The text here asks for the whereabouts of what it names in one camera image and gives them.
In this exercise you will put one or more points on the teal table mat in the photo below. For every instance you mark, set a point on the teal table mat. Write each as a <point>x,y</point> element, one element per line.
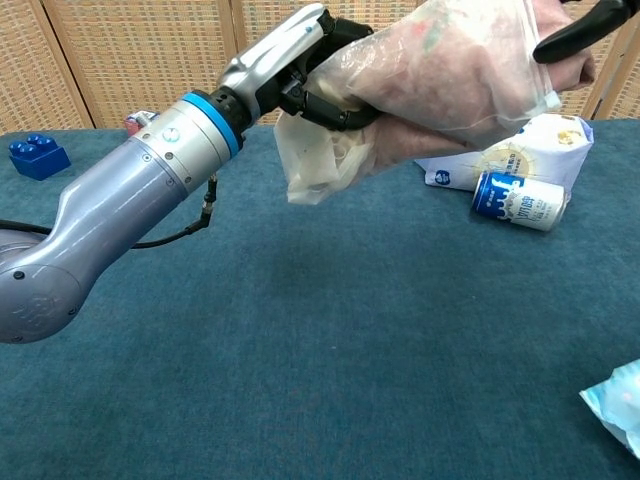
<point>350,325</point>

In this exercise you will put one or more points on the blue cookie box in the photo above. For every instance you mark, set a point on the blue cookie box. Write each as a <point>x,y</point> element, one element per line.
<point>137,122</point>

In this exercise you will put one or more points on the white pale purple food package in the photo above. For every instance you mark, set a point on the white pale purple food package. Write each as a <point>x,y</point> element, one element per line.
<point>545,150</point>

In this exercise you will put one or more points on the blue white drink can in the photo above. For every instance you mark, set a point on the blue white drink can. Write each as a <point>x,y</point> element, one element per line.
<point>520,200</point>

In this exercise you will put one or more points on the translucent white zip bag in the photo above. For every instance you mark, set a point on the translucent white zip bag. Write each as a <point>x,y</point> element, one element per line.
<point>450,75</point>

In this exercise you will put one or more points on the light blue wet wipes pack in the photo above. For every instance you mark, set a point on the light blue wet wipes pack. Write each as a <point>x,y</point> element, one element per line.
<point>622,400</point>

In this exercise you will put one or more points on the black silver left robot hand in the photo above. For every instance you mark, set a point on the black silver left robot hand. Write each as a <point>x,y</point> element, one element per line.
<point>270,55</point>

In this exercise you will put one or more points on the woven bamboo folding screen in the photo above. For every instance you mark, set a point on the woven bamboo folding screen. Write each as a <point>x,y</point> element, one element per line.
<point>150,55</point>

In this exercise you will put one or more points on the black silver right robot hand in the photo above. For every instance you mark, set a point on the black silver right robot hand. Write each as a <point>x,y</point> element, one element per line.
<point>575,35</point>

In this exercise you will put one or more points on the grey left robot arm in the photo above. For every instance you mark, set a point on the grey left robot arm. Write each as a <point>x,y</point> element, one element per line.
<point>115,200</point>

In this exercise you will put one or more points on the blue toy building block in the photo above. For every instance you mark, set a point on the blue toy building block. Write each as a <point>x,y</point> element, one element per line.
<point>37,157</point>

